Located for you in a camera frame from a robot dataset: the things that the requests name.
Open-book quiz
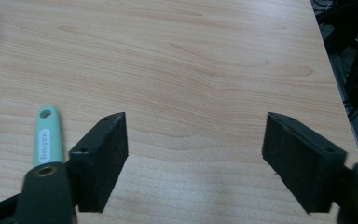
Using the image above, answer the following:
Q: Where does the mint green tool handle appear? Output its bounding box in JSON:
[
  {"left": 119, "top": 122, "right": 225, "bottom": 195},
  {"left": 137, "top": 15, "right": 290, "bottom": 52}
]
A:
[{"left": 32, "top": 105, "right": 64, "bottom": 168}]

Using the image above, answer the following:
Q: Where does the black metal stand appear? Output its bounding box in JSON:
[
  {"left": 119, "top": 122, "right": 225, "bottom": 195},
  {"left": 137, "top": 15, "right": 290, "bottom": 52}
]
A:
[{"left": 312, "top": 0, "right": 358, "bottom": 120}]

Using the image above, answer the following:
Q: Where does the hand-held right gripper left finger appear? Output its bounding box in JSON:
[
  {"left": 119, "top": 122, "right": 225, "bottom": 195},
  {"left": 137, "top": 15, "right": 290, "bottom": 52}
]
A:
[{"left": 68, "top": 111, "right": 129, "bottom": 214}]

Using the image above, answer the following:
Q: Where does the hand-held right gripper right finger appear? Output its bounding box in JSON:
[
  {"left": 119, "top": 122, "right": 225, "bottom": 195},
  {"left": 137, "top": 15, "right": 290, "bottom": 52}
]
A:
[{"left": 261, "top": 111, "right": 348, "bottom": 215}]

